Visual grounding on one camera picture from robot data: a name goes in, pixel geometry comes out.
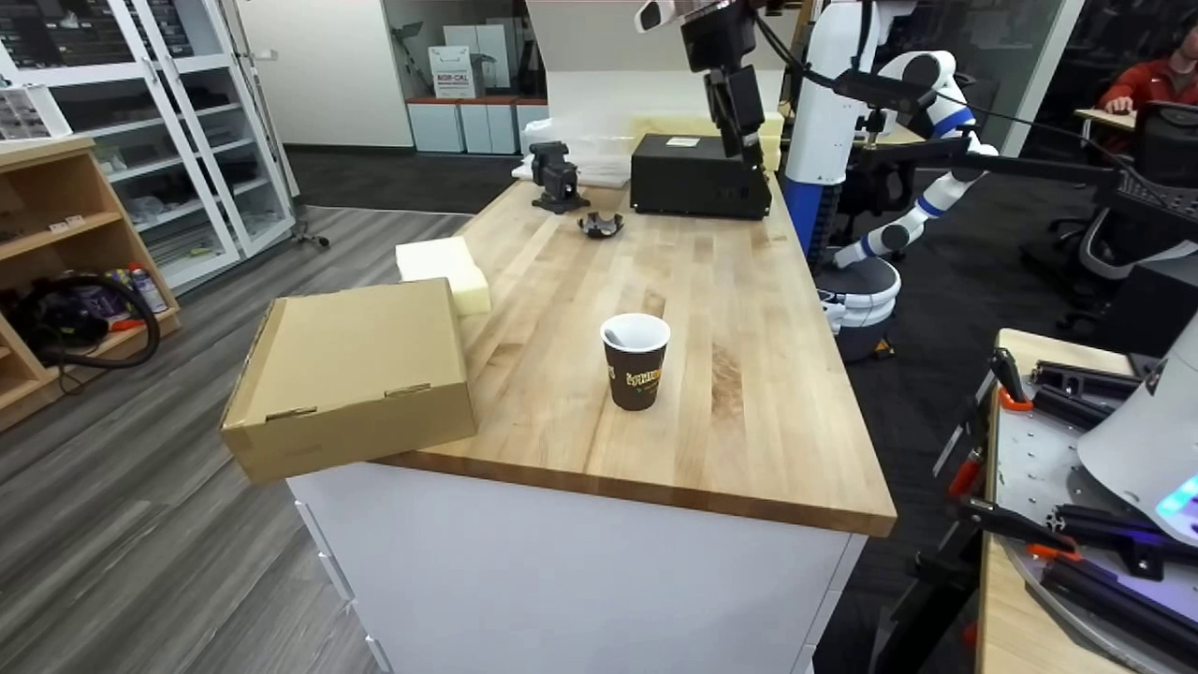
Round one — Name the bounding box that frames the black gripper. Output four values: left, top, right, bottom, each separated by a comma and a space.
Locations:
701, 63, 777, 220

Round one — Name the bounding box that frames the brown paper cup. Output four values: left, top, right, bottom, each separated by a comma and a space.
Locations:
597, 311, 673, 416

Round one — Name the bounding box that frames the black equipment box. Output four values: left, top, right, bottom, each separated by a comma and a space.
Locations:
629, 132, 777, 226

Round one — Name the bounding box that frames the white and blue mobile robot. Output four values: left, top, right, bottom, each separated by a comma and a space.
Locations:
784, 0, 1004, 335

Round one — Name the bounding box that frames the small black gadget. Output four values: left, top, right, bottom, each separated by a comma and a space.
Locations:
572, 207, 627, 244

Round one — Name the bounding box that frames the black bench vise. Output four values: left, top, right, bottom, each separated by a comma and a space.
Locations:
523, 139, 593, 216

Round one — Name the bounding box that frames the light blue low cabinet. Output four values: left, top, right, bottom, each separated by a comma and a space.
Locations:
406, 96, 555, 159

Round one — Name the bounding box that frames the white box on cabinet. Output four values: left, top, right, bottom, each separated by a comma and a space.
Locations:
426, 41, 483, 104

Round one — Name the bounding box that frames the pale yellow foam block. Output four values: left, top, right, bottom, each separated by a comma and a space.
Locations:
392, 232, 495, 317

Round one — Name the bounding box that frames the black office chair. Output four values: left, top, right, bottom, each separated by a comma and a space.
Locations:
1022, 104, 1198, 331

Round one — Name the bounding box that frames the grey metal plate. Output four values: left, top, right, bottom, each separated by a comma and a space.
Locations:
989, 396, 1198, 629

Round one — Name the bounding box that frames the person in red shirt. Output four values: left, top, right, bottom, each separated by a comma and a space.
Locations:
1099, 24, 1198, 121

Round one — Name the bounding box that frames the cardboard box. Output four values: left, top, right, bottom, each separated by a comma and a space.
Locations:
218, 276, 483, 488

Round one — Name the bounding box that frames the white table base cabinet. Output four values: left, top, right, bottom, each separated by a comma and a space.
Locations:
285, 462, 871, 674

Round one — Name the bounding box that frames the black tool with orange tip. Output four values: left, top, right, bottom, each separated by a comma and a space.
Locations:
968, 494, 1176, 583

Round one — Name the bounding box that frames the wooden side table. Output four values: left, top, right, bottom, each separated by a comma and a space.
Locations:
970, 326, 1198, 674

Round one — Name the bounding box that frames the white glass door cabinet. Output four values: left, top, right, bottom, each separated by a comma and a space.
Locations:
0, 0, 305, 293

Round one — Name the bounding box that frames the wooden shelf unit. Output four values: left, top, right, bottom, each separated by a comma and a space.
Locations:
0, 132, 183, 435

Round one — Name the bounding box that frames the orange handled clamp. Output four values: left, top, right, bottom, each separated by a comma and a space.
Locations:
989, 348, 1042, 421

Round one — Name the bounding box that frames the red handled clamp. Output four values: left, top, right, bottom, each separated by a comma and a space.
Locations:
941, 423, 1000, 504

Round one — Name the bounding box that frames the black bag with cables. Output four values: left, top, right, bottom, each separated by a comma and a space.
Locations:
3, 269, 165, 376

